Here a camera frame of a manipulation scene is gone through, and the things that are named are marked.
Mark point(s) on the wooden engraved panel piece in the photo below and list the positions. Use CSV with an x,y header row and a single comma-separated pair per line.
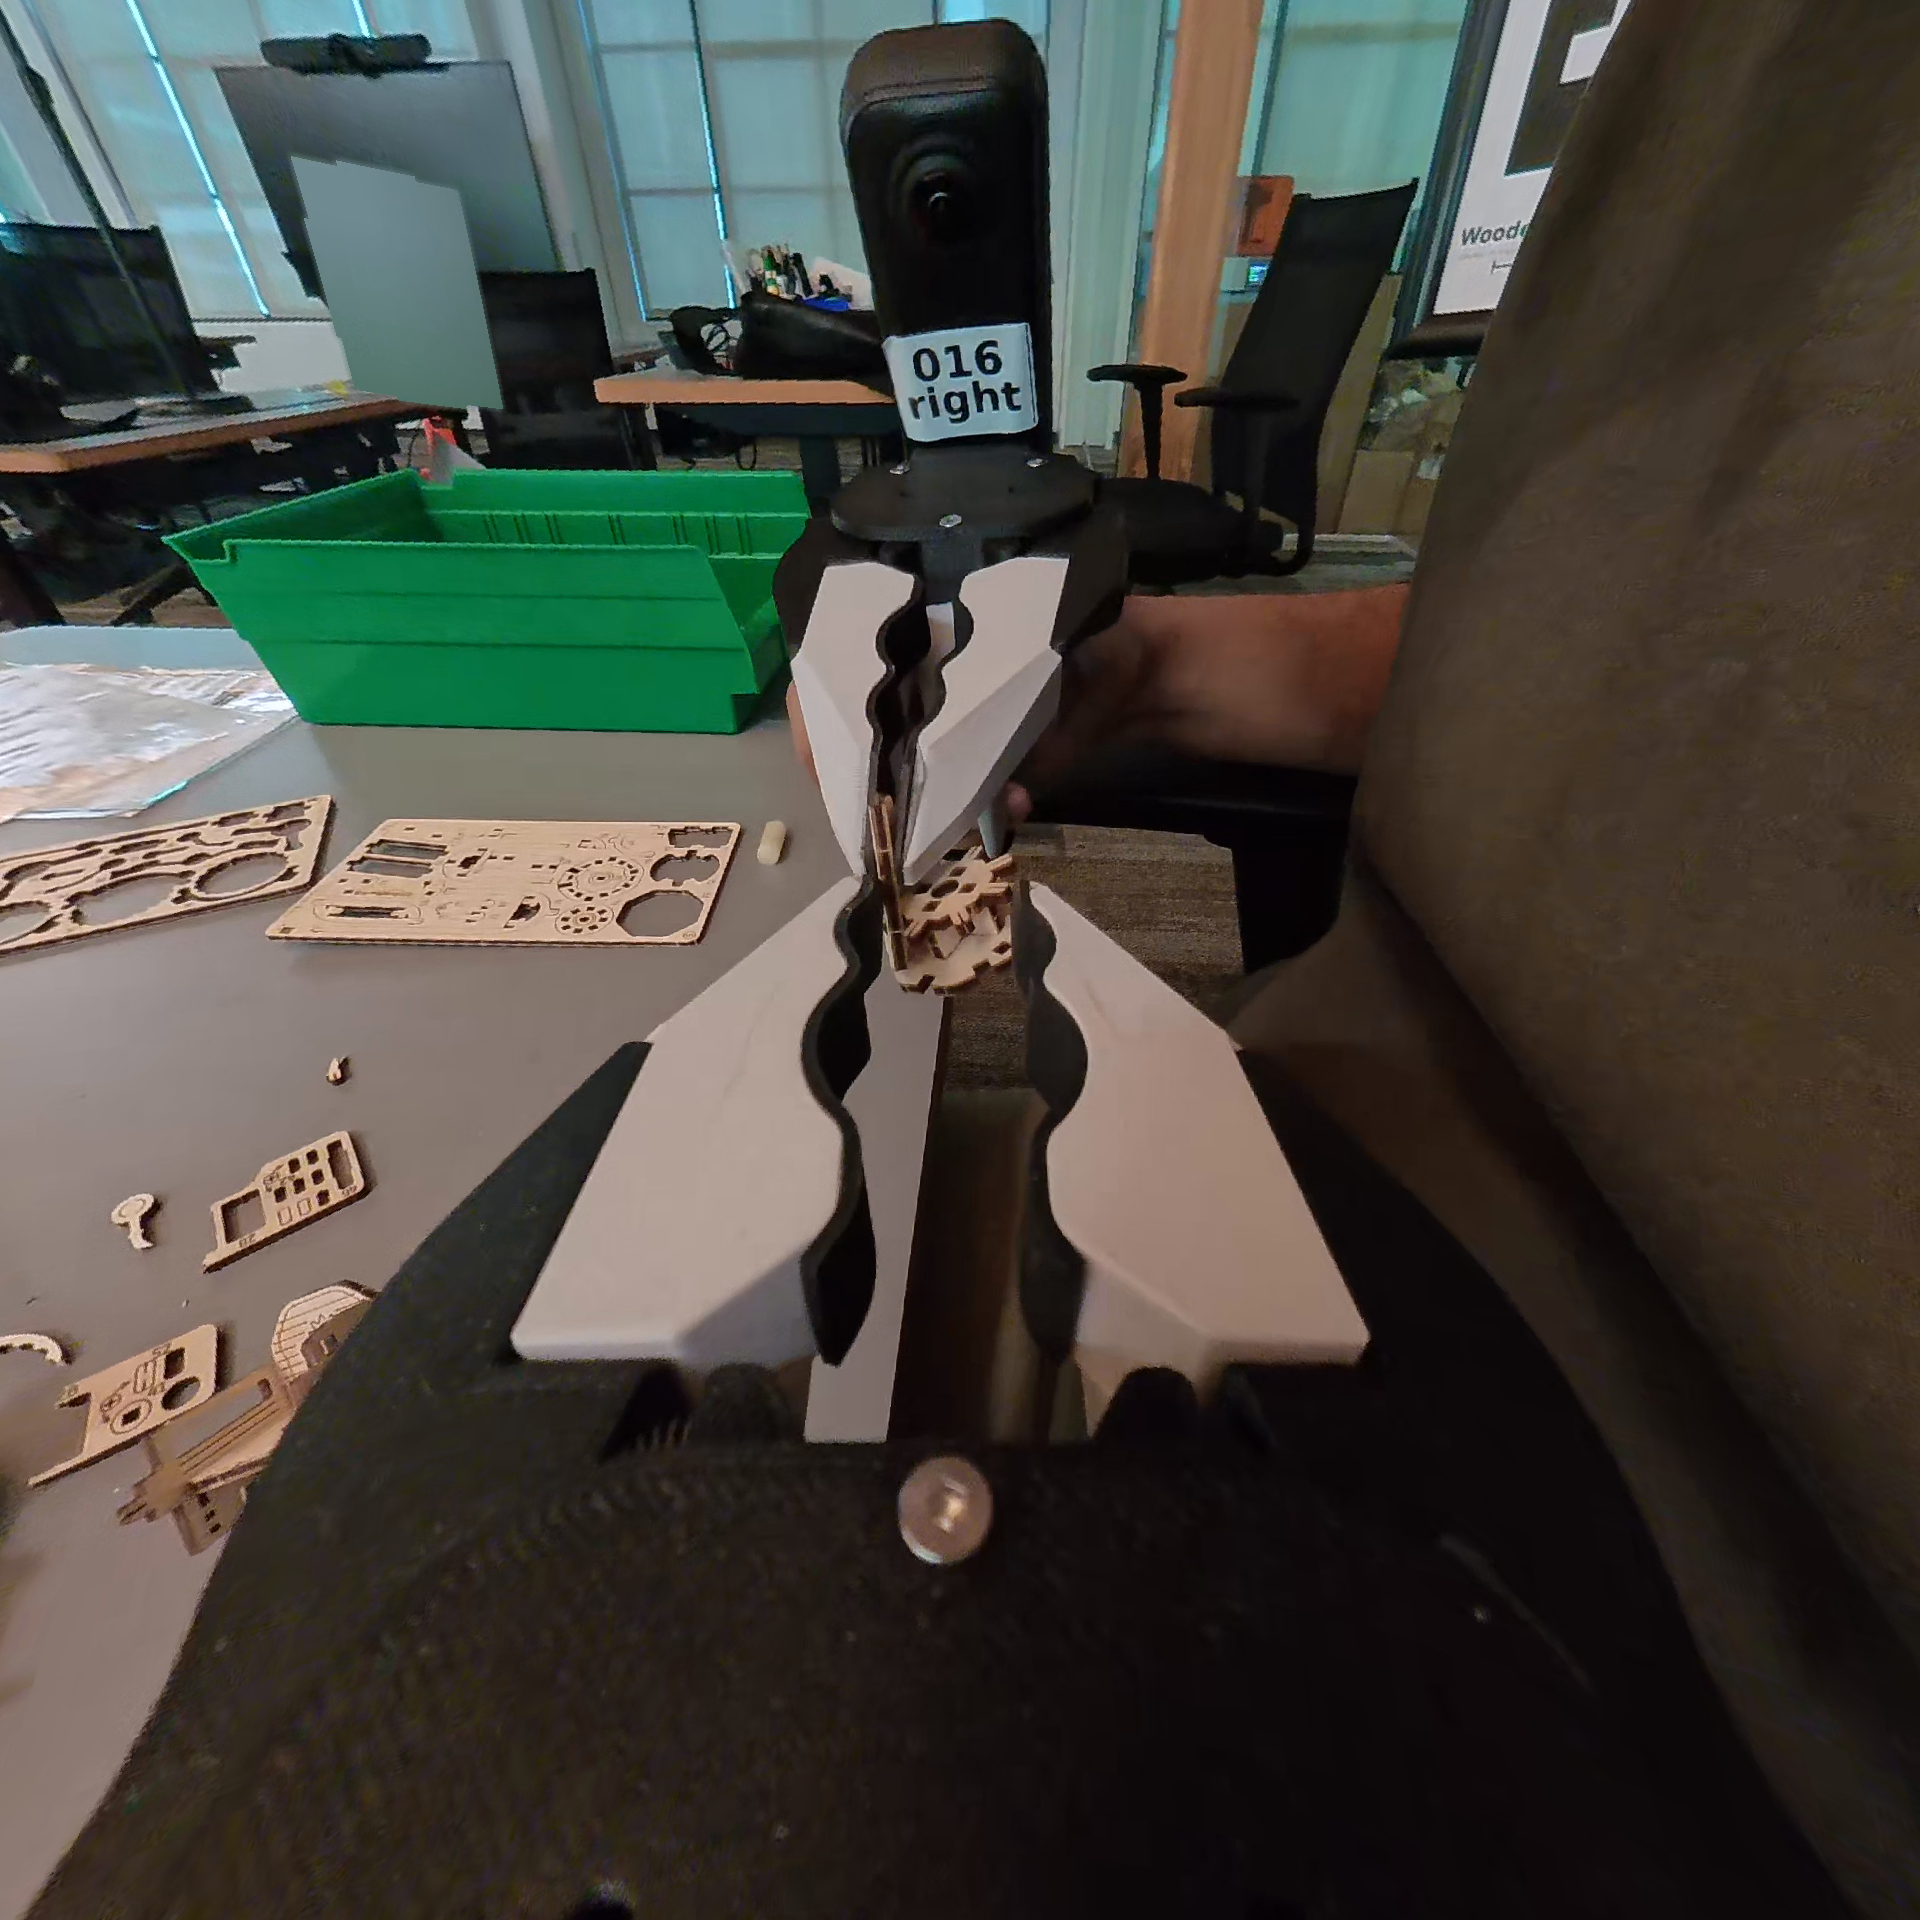
x,y
129,1409

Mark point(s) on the pen holder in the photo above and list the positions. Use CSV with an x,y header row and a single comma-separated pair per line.
x,y
797,273

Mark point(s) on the green plastic bin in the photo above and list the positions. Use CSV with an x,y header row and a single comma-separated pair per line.
x,y
496,615

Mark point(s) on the black bag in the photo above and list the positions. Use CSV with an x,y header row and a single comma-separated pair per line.
x,y
781,338

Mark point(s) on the small wooden slat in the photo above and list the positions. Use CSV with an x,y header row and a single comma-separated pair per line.
x,y
886,870

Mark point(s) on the wooden sheet with round cutouts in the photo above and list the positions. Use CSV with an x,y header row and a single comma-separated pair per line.
x,y
305,870

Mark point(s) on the wooden pillar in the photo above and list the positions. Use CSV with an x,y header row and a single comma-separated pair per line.
x,y
1216,227

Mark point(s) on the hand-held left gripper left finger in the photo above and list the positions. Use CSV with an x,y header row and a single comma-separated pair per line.
x,y
690,1184

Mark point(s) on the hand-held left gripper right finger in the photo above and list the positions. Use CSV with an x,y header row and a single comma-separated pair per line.
x,y
1199,1200

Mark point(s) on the dark monitor back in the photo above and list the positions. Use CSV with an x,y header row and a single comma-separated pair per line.
x,y
391,114

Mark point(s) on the black monitor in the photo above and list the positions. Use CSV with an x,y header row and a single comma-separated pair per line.
x,y
91,316

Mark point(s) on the wooden-topped table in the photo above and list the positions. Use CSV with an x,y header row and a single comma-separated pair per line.
x,y
749,390

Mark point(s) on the wooden arc piece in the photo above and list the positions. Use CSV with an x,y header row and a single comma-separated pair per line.
x,y
38,1343

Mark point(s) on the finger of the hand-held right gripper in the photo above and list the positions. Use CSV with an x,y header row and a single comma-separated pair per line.
x,y
841,677
1013,662

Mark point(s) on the wooden panel with square windows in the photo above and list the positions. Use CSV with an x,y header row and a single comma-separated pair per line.
x,y
248,1223

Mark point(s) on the cardboard box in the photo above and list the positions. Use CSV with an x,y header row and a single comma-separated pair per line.
x,y
1396,436

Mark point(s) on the long dark table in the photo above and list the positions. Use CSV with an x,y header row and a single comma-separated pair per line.
x,y
180,428

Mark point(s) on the grey board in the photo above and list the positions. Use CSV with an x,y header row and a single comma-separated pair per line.
x,y
405,284

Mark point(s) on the wooden vehicle model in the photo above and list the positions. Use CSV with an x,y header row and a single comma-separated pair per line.
x,y
227,1442

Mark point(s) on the wooden gear hub assembly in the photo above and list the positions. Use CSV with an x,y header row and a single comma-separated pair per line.
x,y
960,930

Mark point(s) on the wooden key-shaped piece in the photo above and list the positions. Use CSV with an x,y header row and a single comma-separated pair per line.
x,y
137,1218

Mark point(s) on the person's right forearm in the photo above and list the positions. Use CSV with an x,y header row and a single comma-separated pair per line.
x,y
1291,677

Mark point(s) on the wooden sheet with gear parts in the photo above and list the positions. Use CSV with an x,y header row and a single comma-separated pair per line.
x,y
451,886

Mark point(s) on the clear plastic bag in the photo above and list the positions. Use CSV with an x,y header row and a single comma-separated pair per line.
x,y
107,721

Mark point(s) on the grey desk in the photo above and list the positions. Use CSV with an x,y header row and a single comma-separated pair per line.
x,y
496,1079

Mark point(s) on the person's right hand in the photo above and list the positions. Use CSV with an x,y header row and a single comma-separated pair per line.
x,y
1127,691

